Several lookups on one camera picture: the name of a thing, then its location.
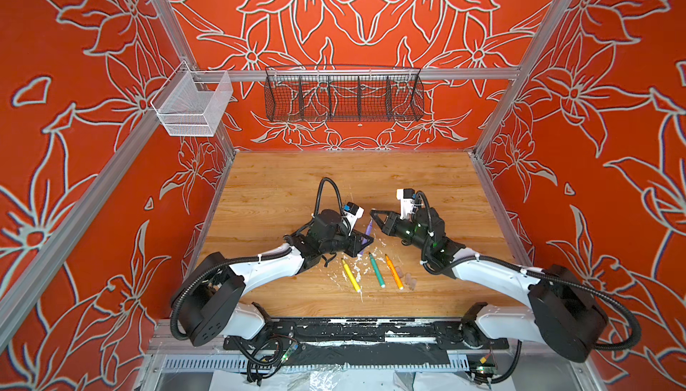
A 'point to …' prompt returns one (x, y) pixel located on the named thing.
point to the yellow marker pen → (351, 276)
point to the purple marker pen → (364, 239)
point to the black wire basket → (344, 94)
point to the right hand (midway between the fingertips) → (367, 214)
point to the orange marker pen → (394, 273)
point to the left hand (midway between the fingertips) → (371, 238)
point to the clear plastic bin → (190, 103)
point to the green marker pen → (377, 271)
